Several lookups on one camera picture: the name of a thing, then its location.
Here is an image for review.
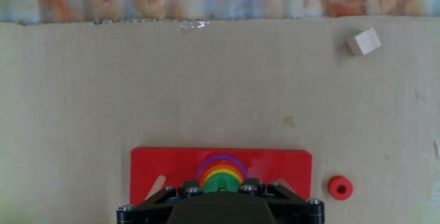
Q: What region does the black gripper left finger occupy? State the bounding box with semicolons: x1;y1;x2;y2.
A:
116;179;207;224

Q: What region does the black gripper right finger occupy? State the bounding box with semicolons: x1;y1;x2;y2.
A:
236;178;326;224

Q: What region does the green Hanoi ring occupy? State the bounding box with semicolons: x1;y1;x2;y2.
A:
203;172;243;195

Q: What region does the red Hanoi base with pegs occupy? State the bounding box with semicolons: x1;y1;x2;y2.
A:
129;146;313;207

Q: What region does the brown cardboard sheet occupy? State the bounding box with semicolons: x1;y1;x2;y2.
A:
0;14;440;224

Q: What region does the small wooden cube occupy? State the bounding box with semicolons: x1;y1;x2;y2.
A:
346;27;382;57

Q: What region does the marble pattern plastic mat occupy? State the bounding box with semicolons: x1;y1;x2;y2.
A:
0;0;440;25

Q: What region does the small red Hanoi ring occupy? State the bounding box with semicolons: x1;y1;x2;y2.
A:
327;175;354;201

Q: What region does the yellow Hanoi ring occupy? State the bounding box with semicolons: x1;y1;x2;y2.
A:
201;168;244;188

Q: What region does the wide orange Hanoi ring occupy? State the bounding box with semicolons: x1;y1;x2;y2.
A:
199;163;245;186

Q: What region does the wide red Hanoi ring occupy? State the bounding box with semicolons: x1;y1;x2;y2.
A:
197;159;247;186

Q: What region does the wide purple Hanoi ring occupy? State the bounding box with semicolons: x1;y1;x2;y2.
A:
195;154;249;183

